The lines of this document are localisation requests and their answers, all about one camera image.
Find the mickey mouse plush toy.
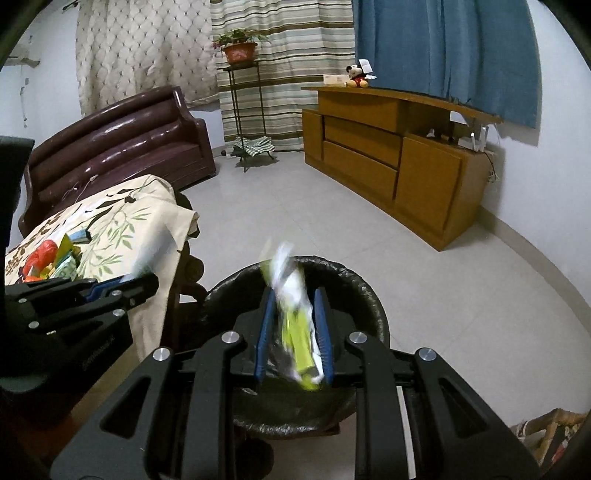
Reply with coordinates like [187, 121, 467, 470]
[346, 64, 369, 88]

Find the wooden tv cabinet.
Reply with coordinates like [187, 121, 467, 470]
[301, 86, 501, 251]

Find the beige patterned curtain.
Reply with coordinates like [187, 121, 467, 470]
[76, 0, 218, 116]

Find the red plastic bag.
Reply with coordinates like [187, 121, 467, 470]
[22, 240, 58, 283]

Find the potted green plant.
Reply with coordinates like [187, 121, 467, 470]
[212, 29, 269, 67]

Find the yellow snack wrapper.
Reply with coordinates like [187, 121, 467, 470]
[40, 234, 81, 280]

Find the black metal plant stand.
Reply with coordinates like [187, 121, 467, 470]
[223, 60, 276, 173]

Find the light blue wrapper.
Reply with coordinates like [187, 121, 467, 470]
[68, 229, 92, 244]

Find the floral beige tablecloth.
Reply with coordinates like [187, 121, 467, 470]
[4, 175, 199, 360]

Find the small white box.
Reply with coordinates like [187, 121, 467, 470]
[322, 74, 349, 87]

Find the white wifi router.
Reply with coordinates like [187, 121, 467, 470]
[458, 125, 489, 152]

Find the striped curtain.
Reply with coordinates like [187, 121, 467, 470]
[211, 1, 355, 151]

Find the white green plastic wrapper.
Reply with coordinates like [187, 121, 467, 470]
[260, 242, 325, 391]

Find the wicker basket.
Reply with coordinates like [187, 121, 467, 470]
[510, 408, 587, 472]

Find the black trash bin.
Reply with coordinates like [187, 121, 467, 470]
[200, 250, 390, 439]

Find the checkered cloth on stand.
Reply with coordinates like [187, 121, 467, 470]
[232, 136, 274, 158]

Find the blue curtain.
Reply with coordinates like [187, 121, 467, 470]
[353, 0, 541, 128]

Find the dark brown leather sofa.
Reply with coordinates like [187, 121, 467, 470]
[18, 86, 216, 236]

